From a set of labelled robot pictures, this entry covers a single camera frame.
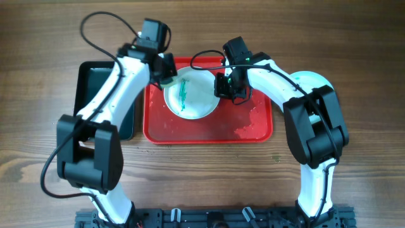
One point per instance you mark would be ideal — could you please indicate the white plate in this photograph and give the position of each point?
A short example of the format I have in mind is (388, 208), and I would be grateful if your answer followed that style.
(191, 96)

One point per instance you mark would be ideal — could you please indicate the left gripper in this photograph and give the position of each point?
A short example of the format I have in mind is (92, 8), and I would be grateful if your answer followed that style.
(169, 69)

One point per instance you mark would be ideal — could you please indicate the light blue plate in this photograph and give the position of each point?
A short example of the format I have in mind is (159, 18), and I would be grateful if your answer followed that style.
(307, 81)

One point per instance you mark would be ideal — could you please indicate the green scrubbing sponge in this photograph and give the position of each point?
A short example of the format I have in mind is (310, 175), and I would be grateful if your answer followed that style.
(169, 83)

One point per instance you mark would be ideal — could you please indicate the black rectangular tray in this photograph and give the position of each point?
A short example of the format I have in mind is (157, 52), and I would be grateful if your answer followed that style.
(91, 77)

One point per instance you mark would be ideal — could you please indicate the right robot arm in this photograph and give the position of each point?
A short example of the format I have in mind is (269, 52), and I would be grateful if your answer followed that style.
(315, 129)

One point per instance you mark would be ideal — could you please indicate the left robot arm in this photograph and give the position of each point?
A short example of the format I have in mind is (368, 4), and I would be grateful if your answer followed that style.
(89, 153)

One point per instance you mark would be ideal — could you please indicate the red plastic tray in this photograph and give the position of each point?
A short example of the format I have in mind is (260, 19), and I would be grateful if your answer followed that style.
(250, 122)

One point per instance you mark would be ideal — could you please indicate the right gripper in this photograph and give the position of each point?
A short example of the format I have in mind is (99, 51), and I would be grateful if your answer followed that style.
(220, 92)

